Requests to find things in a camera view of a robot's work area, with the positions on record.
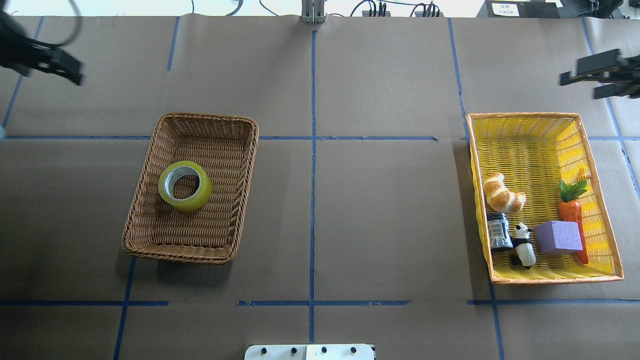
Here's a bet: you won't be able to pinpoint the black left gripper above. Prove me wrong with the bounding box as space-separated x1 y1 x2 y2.
0 11 83 86

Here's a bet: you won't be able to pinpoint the black box device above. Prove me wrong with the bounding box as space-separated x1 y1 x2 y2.
476 0 560 19

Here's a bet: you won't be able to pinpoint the yellow tape roll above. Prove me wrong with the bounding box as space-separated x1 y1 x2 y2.
157 161 213 212

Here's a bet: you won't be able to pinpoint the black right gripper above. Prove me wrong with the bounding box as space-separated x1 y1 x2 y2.
559 48 640 100

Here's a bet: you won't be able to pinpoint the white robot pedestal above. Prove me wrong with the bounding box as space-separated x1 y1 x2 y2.
244 343 377 360

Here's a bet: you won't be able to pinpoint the small black labelled can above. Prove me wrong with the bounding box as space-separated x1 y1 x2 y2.
487 212 514 252

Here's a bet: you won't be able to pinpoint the toy panda figure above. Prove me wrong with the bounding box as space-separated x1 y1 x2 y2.
509 222 537 270

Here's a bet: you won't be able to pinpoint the toy carrot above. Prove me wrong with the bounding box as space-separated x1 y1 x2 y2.
557 178 590 265

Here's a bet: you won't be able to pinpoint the yellow plastic basket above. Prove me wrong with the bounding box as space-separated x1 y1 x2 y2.
466 112 625 285

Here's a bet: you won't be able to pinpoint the toy croissant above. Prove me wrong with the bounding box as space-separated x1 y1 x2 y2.
482 172 527 214

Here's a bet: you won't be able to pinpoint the purple foam cube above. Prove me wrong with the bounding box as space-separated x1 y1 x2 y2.
534 220 585 255

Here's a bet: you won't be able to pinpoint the aluminium frame post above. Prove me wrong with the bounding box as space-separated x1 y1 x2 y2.
300 0 327 24

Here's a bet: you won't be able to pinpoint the brown wicker basket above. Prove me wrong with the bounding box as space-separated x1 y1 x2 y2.
121 112 259 265

